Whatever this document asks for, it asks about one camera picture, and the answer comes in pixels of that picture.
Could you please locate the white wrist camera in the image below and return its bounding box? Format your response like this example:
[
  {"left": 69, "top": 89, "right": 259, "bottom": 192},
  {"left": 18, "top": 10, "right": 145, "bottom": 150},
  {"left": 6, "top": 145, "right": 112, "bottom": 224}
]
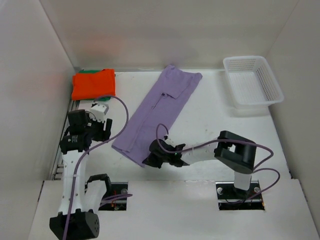
[
  {"left": 163, "top": 135, "right": 176, "bottom": 146},
  {"left": 89, "top": 102, "right": 109, "bottom": 123}
]

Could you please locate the purple cable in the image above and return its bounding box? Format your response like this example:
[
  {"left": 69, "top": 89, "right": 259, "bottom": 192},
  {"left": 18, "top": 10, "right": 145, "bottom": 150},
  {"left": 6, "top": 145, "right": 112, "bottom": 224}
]
[
  {"left": 61, "top": 95, "right": 134, "bottom": 240},
  {"left": 156, "top": 123, "right": 281, "bottom": 203}
]

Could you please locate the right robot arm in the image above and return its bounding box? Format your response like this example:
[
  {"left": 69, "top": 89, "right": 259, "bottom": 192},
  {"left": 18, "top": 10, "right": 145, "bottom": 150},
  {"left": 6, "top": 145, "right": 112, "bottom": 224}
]
[{"left": 142, "top": 130, "right": 257, "bottom": 198}]

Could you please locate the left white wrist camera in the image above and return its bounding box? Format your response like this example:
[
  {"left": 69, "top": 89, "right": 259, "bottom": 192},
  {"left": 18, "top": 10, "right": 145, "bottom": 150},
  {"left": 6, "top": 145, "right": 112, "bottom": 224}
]
[{"left": 89, "top": 102, "right": 109, "bottom": 123}]

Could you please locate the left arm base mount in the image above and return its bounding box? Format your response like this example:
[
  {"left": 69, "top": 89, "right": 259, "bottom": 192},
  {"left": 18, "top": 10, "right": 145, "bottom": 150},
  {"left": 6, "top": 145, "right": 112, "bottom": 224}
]
[{"left": 98, "top": 181, "right": 129, "bottom": 211}]

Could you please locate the white plastic laundry basket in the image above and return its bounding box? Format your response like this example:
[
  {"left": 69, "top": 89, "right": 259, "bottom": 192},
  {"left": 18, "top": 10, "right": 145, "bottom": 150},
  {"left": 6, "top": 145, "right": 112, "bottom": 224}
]
[{"left": 223, "top": 55, "right": 284, "bottom": 109}]

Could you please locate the green t shirt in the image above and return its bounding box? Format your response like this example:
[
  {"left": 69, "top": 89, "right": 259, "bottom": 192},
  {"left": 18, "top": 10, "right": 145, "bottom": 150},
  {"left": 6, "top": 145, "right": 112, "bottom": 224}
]
[{"left": 78, "top": 69, "right": 112, "bottom": 102}]

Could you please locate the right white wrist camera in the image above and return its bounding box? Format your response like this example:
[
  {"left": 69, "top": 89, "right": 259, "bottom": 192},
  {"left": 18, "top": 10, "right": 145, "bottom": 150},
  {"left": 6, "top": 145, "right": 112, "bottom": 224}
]
[{"left": 163, "top": 135, "right": 176, "bottom": 146}]

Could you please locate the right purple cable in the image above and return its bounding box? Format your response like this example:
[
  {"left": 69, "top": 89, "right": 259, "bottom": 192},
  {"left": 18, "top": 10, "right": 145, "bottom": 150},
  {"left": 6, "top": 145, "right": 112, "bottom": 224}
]
[{"left": 156, "top": 123, "right": 281, "bottom": 203}]

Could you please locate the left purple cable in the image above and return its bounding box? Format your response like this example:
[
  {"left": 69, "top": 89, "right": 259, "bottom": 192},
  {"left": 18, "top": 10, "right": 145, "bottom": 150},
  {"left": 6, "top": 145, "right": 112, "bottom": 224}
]
[{"left": 61, "top": 95, "right": 134, "bottom": 240}]

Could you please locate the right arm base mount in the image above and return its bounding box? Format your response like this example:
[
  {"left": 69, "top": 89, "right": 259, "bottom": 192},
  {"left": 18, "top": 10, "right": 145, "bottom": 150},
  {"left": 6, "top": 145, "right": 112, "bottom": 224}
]
[{"left": 215, "top": 181, "right": 265, "bottom": 211}]

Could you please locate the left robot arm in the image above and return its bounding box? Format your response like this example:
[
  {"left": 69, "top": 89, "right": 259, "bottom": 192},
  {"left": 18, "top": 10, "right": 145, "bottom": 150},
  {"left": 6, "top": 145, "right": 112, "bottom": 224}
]
[{"left": 49, "top": 106, "right": 113, "bottom": 240}]

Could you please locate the orange t shirt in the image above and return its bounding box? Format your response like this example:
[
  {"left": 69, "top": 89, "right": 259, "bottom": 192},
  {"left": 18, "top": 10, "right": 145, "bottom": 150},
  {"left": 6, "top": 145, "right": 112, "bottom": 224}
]
[{"left": 71, "top": 68, "right": 118, "bottom": 101}]

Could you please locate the lavender t shirt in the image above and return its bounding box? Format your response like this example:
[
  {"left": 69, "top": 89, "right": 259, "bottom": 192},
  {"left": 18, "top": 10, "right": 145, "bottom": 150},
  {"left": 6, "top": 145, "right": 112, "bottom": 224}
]
[{"left": 111, "top": 65, "right": 203, "bottom": 167}]

